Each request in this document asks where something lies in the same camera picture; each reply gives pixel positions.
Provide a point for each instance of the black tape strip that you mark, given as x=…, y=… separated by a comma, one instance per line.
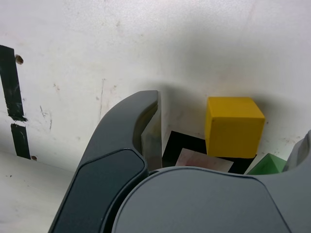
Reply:
x=12, y=85

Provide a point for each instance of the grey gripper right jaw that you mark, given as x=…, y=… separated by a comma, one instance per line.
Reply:
x=199, y=204

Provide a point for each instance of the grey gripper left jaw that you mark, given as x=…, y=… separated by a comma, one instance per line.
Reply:
x=109, y=145

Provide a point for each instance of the yellow cube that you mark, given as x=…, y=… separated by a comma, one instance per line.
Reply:
x=233, y=133

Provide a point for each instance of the green cube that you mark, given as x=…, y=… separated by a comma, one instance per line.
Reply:
x=267, y=167

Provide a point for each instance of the black tape square outline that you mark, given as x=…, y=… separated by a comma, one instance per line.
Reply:
x=175, y=145

